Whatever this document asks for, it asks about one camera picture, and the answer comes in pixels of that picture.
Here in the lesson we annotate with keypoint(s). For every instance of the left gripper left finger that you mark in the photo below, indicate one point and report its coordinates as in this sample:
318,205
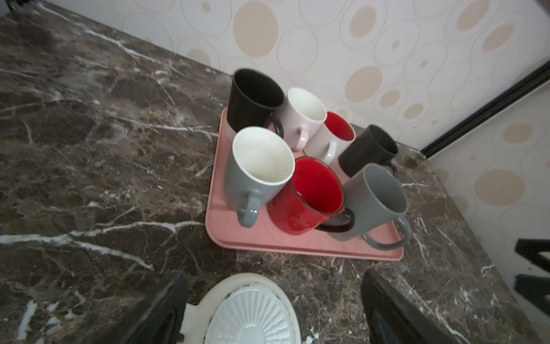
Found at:
157,318

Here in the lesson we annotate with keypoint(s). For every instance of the pink mug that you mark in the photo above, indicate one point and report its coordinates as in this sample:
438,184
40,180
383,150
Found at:
302,115

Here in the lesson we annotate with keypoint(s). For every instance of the grey mug white interior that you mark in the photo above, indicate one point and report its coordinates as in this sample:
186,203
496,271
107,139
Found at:
259,165

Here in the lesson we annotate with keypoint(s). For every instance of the white mug front row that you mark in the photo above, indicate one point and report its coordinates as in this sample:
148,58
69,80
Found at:
329,142

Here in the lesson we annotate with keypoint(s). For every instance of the black mug white base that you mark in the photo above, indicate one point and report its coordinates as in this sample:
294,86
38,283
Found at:
254,100

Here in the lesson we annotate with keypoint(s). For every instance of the dark grey mug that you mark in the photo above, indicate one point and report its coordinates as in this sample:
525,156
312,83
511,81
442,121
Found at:
373,197

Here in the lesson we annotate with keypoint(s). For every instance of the pink rectangular tray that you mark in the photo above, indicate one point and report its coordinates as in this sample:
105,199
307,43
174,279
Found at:
224,229

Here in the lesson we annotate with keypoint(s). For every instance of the red mug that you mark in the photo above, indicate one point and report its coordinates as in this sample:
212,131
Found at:
312,199

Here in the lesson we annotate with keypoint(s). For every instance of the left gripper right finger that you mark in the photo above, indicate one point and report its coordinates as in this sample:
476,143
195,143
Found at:
392,318

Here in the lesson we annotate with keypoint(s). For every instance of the white ribbed mug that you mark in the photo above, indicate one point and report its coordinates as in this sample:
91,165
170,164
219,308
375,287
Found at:
244,308

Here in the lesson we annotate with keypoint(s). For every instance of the black mug white rim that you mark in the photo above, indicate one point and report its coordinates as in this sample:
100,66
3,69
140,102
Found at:
373,145

